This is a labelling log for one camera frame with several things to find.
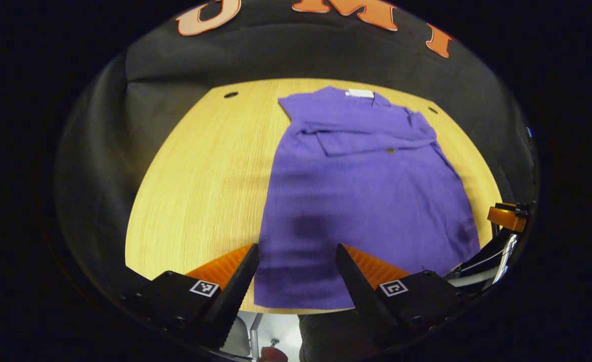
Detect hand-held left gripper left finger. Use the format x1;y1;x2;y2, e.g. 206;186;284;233
120;243;261;350

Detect metal table leg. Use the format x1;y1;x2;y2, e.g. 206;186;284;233
248;312;265;360

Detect purple knit garment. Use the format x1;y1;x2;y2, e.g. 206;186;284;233
253;85;481;310

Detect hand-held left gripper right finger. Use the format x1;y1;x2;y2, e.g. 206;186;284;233
335;243;470;342

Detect person's dark trousers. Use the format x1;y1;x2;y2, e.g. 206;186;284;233
299;309;382;362

